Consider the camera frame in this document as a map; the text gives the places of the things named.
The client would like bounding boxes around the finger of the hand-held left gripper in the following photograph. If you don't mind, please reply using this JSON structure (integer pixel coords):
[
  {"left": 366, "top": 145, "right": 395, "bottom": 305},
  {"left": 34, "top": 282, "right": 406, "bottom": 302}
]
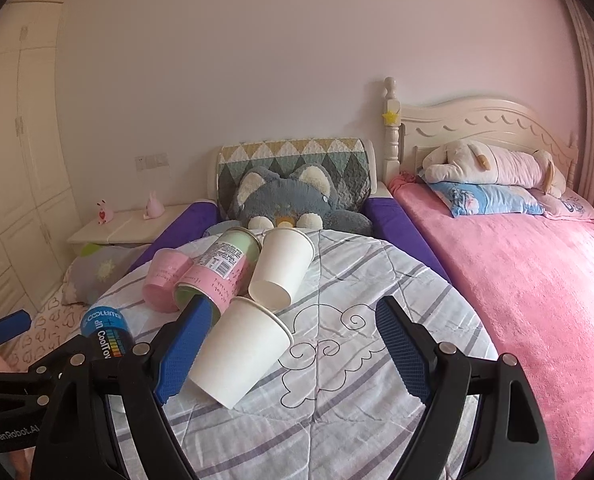
[
  {"left": 0, "top": 310, "right": 33, "bottom": 348},
  {"left": 0, "top": 357, "right": 73, "bottom": 397}
]

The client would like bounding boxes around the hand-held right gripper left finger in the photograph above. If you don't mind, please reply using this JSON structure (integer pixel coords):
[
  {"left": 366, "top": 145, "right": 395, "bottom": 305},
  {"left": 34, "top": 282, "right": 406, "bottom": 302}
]
[{"left": 32, "top": 296, "right": 215, "bottom": 480}]

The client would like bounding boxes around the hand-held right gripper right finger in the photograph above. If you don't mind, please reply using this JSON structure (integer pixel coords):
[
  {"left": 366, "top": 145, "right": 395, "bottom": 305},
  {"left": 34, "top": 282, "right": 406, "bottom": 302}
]
[{"left": 375, "top": 296, "right": 552, "bottom": 480}]

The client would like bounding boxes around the white paper cup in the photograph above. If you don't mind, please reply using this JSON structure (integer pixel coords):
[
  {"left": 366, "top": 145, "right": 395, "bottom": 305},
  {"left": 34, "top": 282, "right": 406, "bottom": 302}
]
[
  {"left": 247, "top": 228, "right": 316, "bottom": 309},
  {"left": 186, "top": 296, "right": 295, "bottom": 409}
]

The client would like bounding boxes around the pink plastic cup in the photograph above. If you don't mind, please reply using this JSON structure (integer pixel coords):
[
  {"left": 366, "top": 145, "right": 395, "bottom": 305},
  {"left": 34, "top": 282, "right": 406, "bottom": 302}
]
[{"left": 142, "top": 248, "right": 195, "bottom": 313}]

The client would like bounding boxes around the labelled pink green cup stack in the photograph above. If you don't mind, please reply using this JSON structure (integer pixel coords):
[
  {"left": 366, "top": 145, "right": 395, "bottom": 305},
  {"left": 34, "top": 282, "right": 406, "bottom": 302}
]
[{"left": 173, "top": 227, "right": 264, "bottom": 321}]

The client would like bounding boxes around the heart print bed sheet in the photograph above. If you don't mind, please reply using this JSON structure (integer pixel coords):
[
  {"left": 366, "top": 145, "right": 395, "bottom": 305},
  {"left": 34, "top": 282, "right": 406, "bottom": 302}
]
[{"left": 2, "top": 290, "right": 94, "bottom": 372}]

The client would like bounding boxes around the grey pillow with sun print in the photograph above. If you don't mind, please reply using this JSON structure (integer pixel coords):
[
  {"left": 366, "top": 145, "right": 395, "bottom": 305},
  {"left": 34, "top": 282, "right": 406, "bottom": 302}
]
[{"left": 62, "top": 242, "right": 151, "bottom": 306}]

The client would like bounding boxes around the purple bed bumper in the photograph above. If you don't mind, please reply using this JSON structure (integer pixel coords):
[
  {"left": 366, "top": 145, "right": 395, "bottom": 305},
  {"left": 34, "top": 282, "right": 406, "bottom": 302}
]
[
  {"left": 364, "top": 196, "right": 452, "bottom": 286},
  {"left": 127, "top": 200, "right": 221, "bottom": 276}
]

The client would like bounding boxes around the pink fleece blanket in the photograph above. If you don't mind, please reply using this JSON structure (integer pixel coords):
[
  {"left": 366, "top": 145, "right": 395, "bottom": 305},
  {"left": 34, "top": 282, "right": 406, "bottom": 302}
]
[{"left": 392, "top": 180, "right": 594, "bottom": 480}]

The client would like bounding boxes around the white nightstand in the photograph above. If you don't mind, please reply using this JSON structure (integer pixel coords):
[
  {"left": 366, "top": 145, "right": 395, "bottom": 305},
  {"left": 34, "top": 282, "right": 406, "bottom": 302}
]
[{"left": 67, "top": 203, "right": 196, "bottom": 246}]

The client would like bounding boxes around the plain pink rabbit figurine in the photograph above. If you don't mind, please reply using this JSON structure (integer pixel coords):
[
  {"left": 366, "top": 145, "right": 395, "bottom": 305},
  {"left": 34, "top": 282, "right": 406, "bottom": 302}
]
[{"left": 144, "top": 191, "right": 164, "bottom": 220}]

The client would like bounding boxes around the cream wardrobe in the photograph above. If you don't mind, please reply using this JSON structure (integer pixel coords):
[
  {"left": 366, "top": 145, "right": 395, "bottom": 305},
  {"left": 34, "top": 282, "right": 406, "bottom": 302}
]
[{"left": 0, "top": 2, "right": 89, "bottom": 317}]

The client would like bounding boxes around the blue printed pillow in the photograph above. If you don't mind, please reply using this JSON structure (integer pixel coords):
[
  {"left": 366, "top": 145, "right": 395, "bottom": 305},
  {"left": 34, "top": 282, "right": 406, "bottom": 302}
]
[{"left": 427, "top": 181, "right": 546, "bottom": 219}]

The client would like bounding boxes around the crumpled pink cloth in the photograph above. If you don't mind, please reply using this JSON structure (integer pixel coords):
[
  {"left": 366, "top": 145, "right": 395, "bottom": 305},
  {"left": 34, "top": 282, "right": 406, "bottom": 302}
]
[{"left": 387, "top": 170, "right": 426, "bottom": 194}]

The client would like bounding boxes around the grey plush cat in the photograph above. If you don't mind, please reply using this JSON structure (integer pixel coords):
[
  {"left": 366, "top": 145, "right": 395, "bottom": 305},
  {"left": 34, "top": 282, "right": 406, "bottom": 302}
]
[{"left": 227, "top": 164, "right": 374, "bottom": 237}]

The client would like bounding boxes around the white plush dog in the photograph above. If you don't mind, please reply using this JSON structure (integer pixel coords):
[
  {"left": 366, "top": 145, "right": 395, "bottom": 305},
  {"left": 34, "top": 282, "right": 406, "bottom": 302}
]
[{"left": 422, "top": 141, "right": 568, "bottom": 199}]

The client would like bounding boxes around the quilted diamond pattern cover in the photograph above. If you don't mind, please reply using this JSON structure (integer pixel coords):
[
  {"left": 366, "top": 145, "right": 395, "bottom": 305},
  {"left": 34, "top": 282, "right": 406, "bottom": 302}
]
[{"left": 216, "top": 137, "right": 374, "bottom": 221}]

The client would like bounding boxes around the pink printed pillow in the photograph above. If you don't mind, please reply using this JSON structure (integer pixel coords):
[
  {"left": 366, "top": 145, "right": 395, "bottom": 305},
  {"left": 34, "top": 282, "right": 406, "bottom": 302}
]
[{"left": 541, "top": 190, "right": 594, "bottom": 224}]

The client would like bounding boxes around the cream carved bed headboard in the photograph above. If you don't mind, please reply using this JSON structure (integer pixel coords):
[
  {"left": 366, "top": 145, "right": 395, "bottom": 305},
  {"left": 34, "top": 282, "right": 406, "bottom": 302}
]
[{"left": 382, "top": 76, "right": 580, "bottom": 194}]

